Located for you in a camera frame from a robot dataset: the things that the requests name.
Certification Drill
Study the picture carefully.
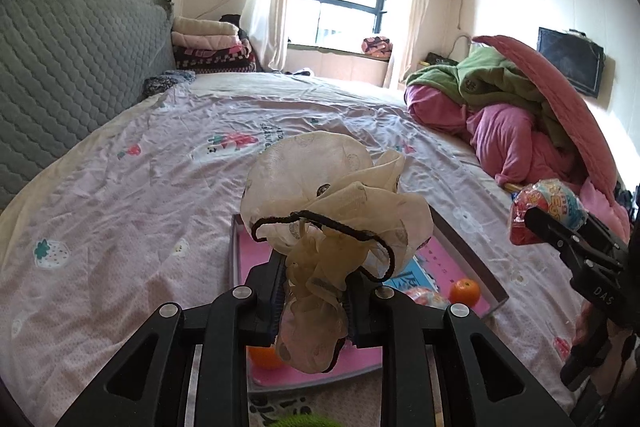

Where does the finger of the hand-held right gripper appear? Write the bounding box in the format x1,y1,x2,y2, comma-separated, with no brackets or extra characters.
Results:
522,206,593,269
582,209,630,250

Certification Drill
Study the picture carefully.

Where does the magenta garment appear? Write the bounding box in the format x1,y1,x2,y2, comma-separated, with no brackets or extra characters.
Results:
404,83,472,138

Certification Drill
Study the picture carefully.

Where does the black flat television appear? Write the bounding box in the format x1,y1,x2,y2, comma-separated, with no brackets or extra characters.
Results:
536,26,606,98

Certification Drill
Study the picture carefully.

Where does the cream mesh drawstring bag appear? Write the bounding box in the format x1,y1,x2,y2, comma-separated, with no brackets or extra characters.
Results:
240,132,435,375

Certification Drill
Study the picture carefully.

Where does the colourful round snack packet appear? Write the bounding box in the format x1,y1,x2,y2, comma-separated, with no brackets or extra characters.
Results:
509,178,589,248
399,286,452,311

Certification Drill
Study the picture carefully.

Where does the pink fleece garment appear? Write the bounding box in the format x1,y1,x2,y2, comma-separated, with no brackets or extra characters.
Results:
466,102,590,186

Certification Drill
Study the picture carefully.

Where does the floral bed sheet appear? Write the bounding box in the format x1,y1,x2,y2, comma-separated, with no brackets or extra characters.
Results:
0,72,601,427

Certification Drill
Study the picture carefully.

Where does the white bag with black print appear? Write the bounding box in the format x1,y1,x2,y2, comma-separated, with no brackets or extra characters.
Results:
249,393,313,424

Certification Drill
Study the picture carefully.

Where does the pile of pink green quilts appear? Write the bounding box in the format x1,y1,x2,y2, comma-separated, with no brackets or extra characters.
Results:
472,35,622,204

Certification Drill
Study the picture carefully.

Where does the checkered folded blanket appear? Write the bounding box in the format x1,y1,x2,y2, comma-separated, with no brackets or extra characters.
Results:
174,56,259,76

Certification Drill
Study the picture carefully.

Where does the cream folded blanket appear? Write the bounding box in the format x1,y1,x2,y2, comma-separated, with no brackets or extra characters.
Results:
172,16,242,36

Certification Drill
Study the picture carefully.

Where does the dark box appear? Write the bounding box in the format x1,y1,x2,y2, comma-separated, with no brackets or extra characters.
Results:
424,51,459,68

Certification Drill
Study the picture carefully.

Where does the green plush item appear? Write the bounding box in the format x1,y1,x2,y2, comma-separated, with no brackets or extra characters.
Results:
269,414,342,427

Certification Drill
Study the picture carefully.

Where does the orange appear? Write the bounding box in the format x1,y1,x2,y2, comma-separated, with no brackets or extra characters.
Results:
448,278,482,308
248,345,287,371

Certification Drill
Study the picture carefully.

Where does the grey quilted headboard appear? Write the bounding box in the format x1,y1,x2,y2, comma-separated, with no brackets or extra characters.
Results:
0,0,177,211

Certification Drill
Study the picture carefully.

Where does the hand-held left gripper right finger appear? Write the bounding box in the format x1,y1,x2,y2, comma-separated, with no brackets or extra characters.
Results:
342,274,576,427

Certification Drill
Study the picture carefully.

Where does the green jacket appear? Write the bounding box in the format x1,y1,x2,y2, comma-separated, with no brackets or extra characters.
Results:
403,45,552,120

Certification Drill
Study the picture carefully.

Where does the pink and blue book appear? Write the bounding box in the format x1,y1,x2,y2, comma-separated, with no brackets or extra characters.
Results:
249,234,482,389

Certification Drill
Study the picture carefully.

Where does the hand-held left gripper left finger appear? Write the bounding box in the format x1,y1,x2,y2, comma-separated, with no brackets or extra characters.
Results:
55,252,288,427

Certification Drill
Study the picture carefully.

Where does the dark patterned folded blanket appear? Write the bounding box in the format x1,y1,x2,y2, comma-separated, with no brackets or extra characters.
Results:
172,39,257,64

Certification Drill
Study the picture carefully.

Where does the pink folded blanket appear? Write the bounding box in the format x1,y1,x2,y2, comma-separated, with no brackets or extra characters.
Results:
171,31,242,51

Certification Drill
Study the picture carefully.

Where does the patterned bag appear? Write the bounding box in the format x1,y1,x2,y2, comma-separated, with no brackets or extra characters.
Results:
360,35,395,57

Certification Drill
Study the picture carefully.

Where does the dark blue patterned cloth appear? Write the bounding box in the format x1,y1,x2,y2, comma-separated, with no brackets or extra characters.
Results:
144,70,197,98

